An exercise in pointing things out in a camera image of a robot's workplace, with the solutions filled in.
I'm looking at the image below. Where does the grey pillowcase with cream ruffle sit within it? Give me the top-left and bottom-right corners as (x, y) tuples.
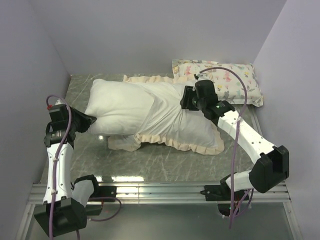
(108, 75), (225, 155)

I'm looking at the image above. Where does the white pillow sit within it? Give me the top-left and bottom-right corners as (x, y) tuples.
(85, 79), (155, 136)

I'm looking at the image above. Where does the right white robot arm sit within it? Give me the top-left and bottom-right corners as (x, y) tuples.
(180, 80), (290, 200)

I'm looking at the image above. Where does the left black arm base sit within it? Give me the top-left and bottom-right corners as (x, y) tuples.
(85, 185), (117, 217)

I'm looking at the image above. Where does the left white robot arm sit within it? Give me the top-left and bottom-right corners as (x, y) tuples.
(34, 104), (101, 239)

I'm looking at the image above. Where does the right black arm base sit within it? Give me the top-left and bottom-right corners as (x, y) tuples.
(200, 175), (246, 217)

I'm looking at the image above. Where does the floral patterned pillow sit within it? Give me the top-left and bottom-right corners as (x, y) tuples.
(172, 59), (264, 107)

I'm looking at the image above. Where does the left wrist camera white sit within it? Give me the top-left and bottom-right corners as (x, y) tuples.
(47, 99), (65, 110)

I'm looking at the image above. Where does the aluminium front rail frame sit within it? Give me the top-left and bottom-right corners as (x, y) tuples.
(15, 181), (301, 240)

